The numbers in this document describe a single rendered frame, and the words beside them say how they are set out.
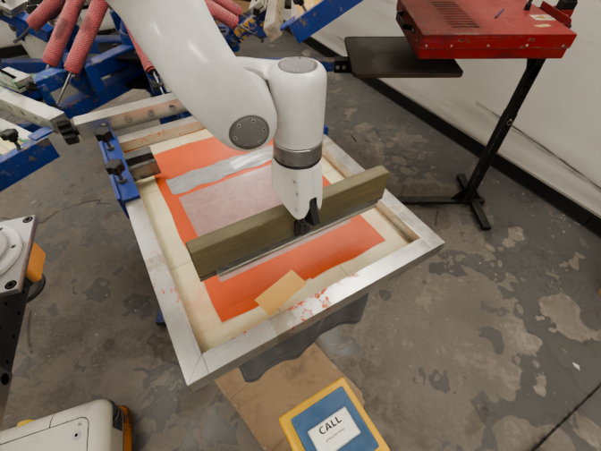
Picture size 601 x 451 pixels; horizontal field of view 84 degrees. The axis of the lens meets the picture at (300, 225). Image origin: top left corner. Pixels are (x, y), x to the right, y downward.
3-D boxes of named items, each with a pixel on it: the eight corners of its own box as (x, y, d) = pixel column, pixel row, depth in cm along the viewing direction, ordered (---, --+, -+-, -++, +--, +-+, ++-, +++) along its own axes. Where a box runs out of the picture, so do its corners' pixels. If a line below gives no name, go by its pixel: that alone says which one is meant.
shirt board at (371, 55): (432, 53, 169) (437, 36, 163) (458, 92, 143) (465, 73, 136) (168, 54, 168) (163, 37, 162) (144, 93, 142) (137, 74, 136)
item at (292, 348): (366, 319, 112) (392, 239, 79) (241, 394, 96) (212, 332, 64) (359, 312, 113) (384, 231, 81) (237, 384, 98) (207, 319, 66)
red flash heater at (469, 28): (519, 21, 161) (531, -7, 152) (570, 63, 131) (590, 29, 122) (393, 22, 161) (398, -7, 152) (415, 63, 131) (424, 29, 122)
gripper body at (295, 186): (260, 137, 52) (265, 190, 61) (292, 174, 47) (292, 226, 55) (301, 123, 55) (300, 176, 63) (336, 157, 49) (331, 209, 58)
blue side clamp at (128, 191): (148, 211, 86) (138, 191, 81) (128, 218, 85) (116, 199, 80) (123, 151, 103) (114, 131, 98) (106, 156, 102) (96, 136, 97)
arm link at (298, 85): (207, 85, 37) (202, 51, 43) (222, 161, 45) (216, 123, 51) (335, 72, 40) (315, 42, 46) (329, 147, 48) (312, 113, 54)
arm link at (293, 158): (259, 126, 51) (260, 141, 53) (287, 157, 46) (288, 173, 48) (301, 113, 54) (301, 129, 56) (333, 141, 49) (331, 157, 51)
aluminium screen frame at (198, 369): (440, 252, 76) (445, 242, 74) (192, 392, 57) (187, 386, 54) (278, 101, 121) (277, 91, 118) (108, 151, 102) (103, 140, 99)
